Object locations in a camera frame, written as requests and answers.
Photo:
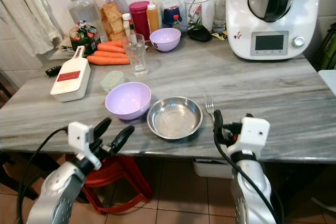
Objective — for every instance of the clear square utensil holder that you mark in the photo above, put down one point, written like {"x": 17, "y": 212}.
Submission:
{"x": 205, "y": 18}

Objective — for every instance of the small purple plastic bowl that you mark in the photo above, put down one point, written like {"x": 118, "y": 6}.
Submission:
{"x": 165, "y": 39}

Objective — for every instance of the orange sauce bottle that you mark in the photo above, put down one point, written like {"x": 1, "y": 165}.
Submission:
{"x": 153, "y": 18}

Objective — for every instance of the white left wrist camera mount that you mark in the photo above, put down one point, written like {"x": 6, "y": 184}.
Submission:
{"x": 77, "y": 136}

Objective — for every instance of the orange carrot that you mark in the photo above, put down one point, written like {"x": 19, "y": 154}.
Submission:
{"x": 109, "y": 54}
{"x": 110, "y": 48}
{"x": 107, "y": 60}

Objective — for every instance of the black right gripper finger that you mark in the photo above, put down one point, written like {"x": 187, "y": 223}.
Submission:
{"x": 248, "y": 116}
{"x": 218, "y": 124}

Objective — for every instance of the jar with blue label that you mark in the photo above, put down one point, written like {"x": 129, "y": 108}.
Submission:
{"x": 171, "y": 14}

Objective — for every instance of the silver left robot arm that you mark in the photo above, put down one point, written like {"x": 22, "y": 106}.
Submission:
{"x": 50, "y": 192}

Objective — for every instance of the small container with green lid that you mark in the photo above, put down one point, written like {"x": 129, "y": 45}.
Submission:
{"x": 113, "y": 81}

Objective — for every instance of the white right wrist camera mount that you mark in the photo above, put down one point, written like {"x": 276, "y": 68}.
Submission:
{"x": 253, "y": 132}

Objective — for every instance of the clear bottle with white cap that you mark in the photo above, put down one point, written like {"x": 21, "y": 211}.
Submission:
{"x": 82, "y": 10}

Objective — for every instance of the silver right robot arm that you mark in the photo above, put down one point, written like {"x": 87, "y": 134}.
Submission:
{"x": 249, "y": 192}

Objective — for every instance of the green and red food packet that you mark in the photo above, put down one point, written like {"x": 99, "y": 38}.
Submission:
{"x": 83, "y": 36}

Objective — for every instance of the red plastic stool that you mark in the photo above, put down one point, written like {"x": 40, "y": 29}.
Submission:
{"x": 115, "y": 179}

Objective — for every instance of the large purple plastic bowl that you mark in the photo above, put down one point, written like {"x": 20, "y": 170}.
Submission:
{"x": 128, "y": 99}

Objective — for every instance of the tall clear glass jar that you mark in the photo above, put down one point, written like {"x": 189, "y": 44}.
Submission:
{"x": 220, "y": 9}

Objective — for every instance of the flat black object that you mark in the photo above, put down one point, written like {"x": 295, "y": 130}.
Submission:
{"x": 200, "y": 34}

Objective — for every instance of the magenta plastic canister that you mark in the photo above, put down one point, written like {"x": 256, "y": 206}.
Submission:
{"x": 139, "y": 18}

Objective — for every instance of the white slicer with red blade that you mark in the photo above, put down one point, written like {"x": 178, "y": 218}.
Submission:
{"x": 71, "y": 80}

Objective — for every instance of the clear glass tumbler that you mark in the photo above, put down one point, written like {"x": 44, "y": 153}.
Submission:
{"x": 138, "y": 56}

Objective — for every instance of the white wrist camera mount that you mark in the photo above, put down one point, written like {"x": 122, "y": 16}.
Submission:
{"x": 77, "y": 136}
{"x": 253, "y": 132}

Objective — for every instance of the shallow stainless steel bowl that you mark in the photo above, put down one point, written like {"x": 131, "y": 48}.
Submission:
{"x": 175, "y": 118}

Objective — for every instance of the white kitchen food processor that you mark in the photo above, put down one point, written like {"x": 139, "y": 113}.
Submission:
{"x": 273, "y": 14}

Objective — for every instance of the small white-capped spice bottle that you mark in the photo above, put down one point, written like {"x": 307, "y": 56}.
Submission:
{"x": 127, "y": 23}

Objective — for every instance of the silver metal fork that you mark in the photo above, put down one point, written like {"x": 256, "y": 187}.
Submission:
{"x": 209, "y": 104}

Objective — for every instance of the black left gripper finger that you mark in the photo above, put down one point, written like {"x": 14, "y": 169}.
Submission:
{"x": 122, "y": 136}
{"x": 101, "y": 126}

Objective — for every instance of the beige hanging towel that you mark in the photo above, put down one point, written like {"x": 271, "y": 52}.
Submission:
{"x": 29, "y": 14}

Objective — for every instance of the white plastic bin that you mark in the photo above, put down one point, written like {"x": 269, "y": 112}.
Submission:
{"x": 210, "y": 168}

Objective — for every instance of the red-lidded jar of crackers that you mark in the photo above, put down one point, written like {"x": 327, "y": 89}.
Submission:
{"x": 111, "y": 19}

